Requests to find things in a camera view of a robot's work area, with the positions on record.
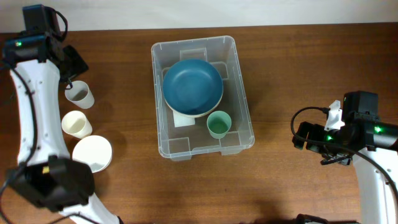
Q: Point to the white label in container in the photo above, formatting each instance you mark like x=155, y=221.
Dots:
x=181, y=120

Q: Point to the white small bowl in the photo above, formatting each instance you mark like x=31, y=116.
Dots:
x=95, y=151

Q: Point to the grey plastic cup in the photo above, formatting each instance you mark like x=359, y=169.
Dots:
x=79, y=93

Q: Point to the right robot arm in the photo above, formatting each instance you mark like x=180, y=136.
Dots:
x=354, y=135

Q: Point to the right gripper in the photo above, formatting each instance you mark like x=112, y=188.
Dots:
x=315, y=130

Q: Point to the mint green plastic cup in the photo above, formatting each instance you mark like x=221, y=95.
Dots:
x=218, y=124

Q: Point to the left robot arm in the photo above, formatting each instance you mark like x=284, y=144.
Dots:
x=45, y=175

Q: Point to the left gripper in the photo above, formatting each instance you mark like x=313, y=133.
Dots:
x=81, y=66

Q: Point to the blue large bowl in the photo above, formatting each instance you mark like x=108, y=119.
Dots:
x=192, y=75

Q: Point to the cream plastic cup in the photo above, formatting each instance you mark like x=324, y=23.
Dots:
x=76, y=124

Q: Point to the pale yellow large bowl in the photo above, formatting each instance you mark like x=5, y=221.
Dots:
x=195, y=104

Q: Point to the clear plastic storage container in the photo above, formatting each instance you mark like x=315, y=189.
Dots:
x=178, y=144

